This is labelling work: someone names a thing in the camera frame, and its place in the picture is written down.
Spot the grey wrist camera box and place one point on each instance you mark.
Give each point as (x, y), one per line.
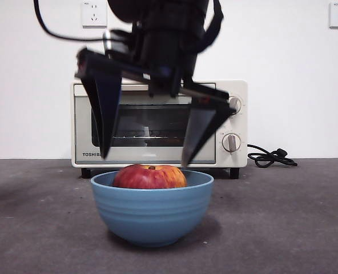
(107, 41)

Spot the cream toaster oven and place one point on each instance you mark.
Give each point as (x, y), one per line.
(237, 160)

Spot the beige timer knob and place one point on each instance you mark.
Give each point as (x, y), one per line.
(231, 142)

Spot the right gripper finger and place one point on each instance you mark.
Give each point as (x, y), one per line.
(104, 114)
(200, 128)

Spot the red apple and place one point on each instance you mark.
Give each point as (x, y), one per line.
(149, 177)

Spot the blue bowl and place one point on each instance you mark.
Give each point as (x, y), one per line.
(152, 214)

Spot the beige temperature knob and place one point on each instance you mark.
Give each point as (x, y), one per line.
(237, 104)

